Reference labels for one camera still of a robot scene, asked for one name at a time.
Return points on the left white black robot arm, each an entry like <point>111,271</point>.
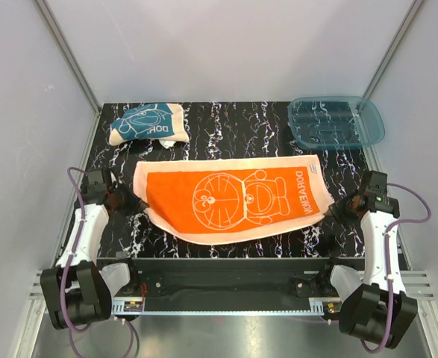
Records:
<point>76,291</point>

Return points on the orange Doraemon towel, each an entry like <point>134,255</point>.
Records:
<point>217,202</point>

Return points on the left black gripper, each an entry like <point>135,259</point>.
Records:
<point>136,204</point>

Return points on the blue transparent plastic tray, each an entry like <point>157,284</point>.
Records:
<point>335,122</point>

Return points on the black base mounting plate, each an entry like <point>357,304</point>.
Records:
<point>224,286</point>

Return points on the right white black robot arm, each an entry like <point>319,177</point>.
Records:
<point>375,306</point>

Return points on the teal Doraemon towel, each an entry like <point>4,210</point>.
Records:
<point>161,121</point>

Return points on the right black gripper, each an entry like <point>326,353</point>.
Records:
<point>334,211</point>

